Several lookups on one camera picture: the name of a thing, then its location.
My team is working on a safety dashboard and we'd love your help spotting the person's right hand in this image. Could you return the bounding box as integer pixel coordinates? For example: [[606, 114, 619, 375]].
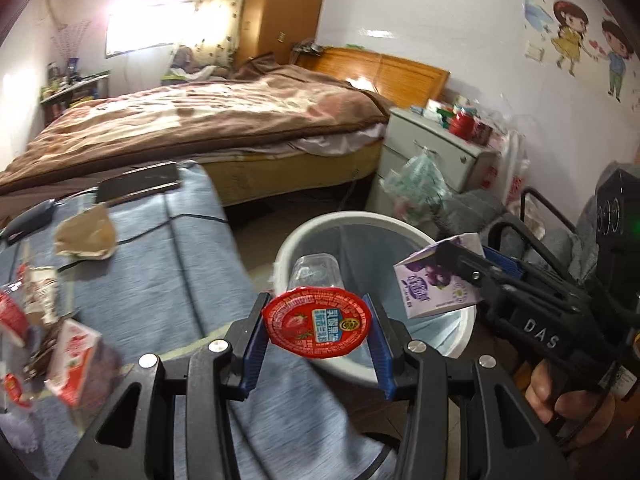
[[525, 360, 616, 446]]

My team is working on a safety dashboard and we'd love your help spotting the red strawberry yogurt cup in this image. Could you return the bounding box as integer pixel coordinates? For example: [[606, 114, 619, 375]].
[[262, 286, 372, 360]]

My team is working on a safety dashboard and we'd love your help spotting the crushed patterned paper cup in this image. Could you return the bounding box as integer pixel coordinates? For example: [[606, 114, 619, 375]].
[[23, 266, 58, 327]]

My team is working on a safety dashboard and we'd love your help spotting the clear bottle red label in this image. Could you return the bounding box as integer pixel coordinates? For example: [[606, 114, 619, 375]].
[[1, 284, 35, 415]]

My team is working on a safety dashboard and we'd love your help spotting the crumpled beige paper bag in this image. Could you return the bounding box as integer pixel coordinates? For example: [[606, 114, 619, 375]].
[[53, 204, 117, 260]]

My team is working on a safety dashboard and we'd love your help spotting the strawberry milk carton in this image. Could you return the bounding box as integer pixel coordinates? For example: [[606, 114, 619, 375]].
[[44, 318, 102, 408]]

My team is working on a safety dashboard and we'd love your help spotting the blue plaid tablecloth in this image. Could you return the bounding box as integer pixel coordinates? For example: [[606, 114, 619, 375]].
[[1, 162, 396, 479]]

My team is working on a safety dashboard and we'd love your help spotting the dark blue glasses case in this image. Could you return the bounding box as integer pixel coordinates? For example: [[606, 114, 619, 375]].
[[1, 198, 55, 245]]

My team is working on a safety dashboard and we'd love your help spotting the bed with brown blanket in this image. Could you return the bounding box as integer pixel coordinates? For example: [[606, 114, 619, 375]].
[[1, 54, 393, 217]]

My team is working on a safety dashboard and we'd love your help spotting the brown snack wrapper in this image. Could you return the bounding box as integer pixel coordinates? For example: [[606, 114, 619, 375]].
[[23, 332, 58, 380]]

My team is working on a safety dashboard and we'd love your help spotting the cartoon couple wall sticker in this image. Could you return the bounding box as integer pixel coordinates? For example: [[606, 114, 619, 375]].
[[523, 0, 639, 107]]

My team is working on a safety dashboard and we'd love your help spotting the cluttered wall shelf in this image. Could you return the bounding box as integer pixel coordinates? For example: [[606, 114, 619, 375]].
[[39, 58, 111, 126]]

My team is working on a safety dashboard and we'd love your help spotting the black smartphone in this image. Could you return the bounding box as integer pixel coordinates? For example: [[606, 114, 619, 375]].
[[94, 162, 181, 206]]

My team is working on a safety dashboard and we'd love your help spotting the teddy bear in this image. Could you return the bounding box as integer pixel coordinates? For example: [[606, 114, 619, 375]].
[[163, 46, 229, 84]]

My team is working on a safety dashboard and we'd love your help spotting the green plastic bag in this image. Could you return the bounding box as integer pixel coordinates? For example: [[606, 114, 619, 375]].
[[382, 148, 452, 226]]

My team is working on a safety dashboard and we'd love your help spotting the wooden headboard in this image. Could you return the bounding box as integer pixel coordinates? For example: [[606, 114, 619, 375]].
[[296, 47, 449, 108]]

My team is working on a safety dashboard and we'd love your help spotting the floral curtain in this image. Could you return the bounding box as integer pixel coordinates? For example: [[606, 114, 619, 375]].
[[192, 0, 244, 68]]

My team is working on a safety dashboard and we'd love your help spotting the white trash bin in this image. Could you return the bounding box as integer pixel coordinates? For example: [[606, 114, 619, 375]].
[[273, 211, 476, 359]]

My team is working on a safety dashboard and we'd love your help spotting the wooden wardrobe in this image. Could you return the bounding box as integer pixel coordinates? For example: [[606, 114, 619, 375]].
[[234, 0, 322, 67]]

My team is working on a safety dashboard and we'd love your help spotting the vase with twigs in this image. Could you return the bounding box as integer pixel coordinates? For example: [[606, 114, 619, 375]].
[[51, 20, 92, 79]]

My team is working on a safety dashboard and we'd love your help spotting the white bedside cabinet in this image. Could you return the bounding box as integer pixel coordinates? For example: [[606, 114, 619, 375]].
[[366, 107, 498, 216]]

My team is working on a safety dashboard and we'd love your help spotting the purple grape milk carton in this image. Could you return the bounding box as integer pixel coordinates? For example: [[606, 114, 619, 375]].
[[394, 233, 484, 318]]

